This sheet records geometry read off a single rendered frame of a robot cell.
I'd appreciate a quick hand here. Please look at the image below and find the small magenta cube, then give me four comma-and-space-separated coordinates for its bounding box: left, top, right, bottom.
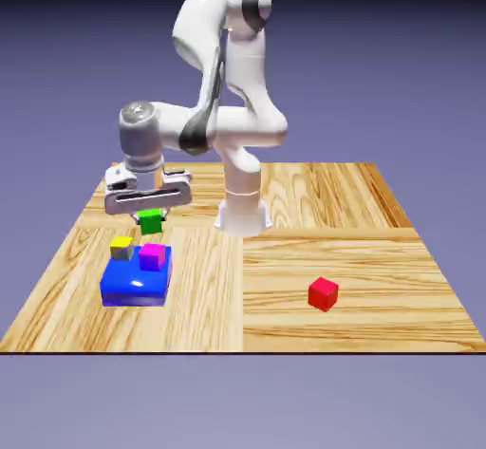
138, 242, 167, 272

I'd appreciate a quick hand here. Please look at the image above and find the large blue box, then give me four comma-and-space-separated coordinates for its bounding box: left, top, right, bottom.
99, 245, 173, 309

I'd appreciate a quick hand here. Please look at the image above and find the small green cube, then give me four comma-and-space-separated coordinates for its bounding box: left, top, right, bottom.
137, 208, 163, 236

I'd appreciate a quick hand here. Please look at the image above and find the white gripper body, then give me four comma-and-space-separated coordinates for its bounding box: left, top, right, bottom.
103, 173, 194, 216

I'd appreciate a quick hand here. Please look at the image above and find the small red cube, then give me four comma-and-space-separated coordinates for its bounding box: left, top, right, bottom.
307, 276, 340, 313

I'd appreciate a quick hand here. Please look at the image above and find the small yellow cube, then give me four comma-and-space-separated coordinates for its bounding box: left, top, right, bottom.
109, 235, 135, 263

